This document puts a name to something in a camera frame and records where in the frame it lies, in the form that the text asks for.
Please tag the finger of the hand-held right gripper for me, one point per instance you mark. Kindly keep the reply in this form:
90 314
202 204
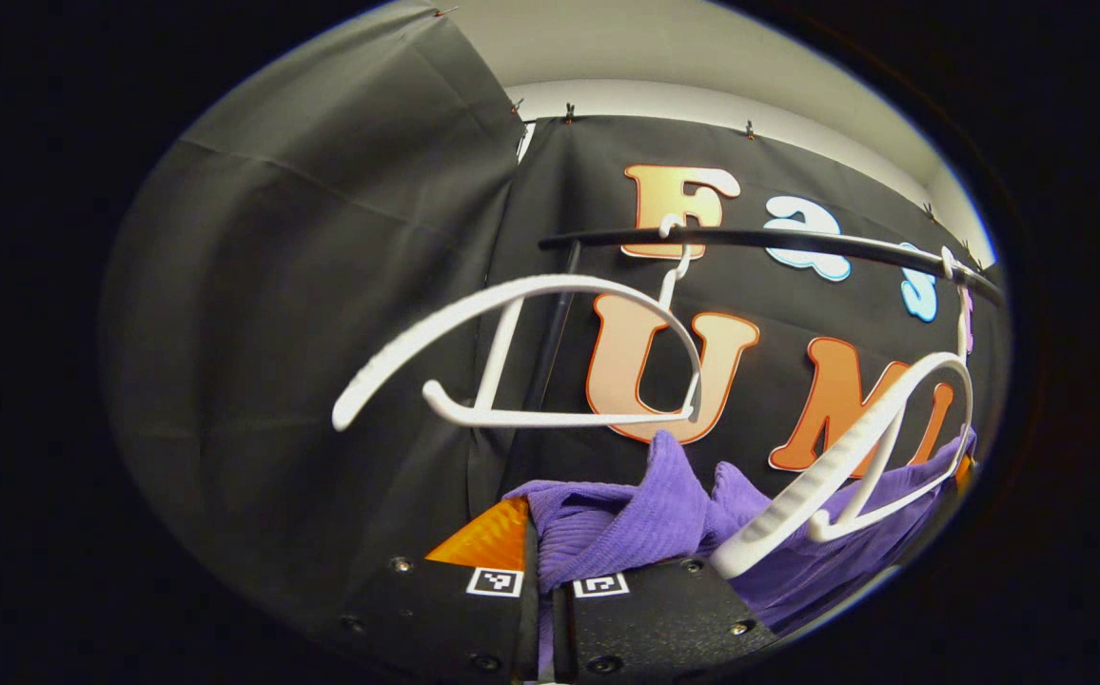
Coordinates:
964 473

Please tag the white plastic clothes hanger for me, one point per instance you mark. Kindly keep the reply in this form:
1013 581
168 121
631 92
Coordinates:
797 495
531 283

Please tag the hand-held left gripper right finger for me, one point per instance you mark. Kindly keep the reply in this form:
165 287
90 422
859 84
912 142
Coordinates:
645 628

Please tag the black metal clothes rack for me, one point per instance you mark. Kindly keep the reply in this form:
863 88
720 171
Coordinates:
750 237

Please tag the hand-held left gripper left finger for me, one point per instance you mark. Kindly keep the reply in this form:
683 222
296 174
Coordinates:
445 628

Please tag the row of black backdrop clips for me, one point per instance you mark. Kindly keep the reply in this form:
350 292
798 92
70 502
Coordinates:
569 114

